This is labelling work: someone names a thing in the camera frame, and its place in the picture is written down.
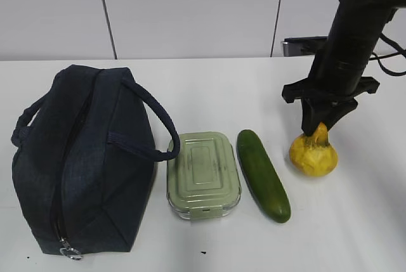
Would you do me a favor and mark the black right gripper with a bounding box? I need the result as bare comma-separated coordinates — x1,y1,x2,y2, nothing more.
282,76,380,135

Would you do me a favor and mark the green cucumber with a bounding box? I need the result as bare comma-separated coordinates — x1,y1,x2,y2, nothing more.
237,129,291,223

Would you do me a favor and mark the green lid lunch box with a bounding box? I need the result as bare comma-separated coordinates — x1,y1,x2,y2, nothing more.
167,131,242,221

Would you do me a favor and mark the dark blue lunch bag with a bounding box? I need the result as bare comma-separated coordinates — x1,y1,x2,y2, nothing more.
11,65,181,260

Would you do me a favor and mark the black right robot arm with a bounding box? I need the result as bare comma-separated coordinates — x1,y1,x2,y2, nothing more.
282,0,405,136

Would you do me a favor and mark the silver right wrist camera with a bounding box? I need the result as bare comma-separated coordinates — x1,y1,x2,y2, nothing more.
281,36,327,57

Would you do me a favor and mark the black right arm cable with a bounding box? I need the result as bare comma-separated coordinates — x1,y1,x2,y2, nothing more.
369,8,406,76

